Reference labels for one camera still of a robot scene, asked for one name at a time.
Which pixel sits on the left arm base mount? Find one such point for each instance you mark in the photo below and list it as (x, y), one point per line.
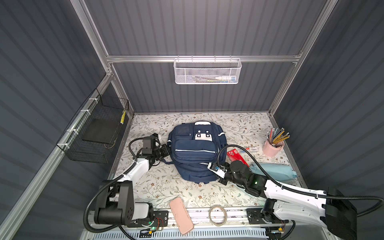
(157, 218)

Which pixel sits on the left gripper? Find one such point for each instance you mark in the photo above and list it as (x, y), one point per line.
(164, 147)

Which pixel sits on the navy blue student backpack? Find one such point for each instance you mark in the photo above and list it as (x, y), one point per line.
(193, 147)

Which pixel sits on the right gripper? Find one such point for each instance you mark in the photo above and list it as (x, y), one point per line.
(222, 181)

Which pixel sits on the white wire mesh basket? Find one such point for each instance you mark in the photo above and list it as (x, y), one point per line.
(186, 68)

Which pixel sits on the yellow tag on basket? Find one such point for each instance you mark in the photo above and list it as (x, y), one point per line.
(122, 120)

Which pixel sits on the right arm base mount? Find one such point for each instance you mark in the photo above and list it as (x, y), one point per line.
(257, 217)

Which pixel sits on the pink pencil case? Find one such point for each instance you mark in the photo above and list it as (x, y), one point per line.
(181, 216)

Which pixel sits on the bundle of coloured pencils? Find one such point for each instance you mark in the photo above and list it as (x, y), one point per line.
(276, 135)

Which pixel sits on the light blue pouch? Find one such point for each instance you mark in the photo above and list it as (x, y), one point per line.
(281, 173)

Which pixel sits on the pens in white basket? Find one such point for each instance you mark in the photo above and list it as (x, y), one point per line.
(217, 79)

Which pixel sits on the pink pencil cup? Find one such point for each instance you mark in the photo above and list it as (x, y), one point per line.
(270, 150)

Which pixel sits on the roll of clear tape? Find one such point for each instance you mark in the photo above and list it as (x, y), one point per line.
(217, 215)

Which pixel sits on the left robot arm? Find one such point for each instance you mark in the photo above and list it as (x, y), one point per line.
(116, 205)

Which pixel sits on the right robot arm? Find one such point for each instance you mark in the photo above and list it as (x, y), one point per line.
(289, 203)

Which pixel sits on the black wire basket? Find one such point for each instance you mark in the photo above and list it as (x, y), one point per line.
(95, 134)

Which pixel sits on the red card box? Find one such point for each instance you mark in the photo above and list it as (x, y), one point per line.
(234, 155)

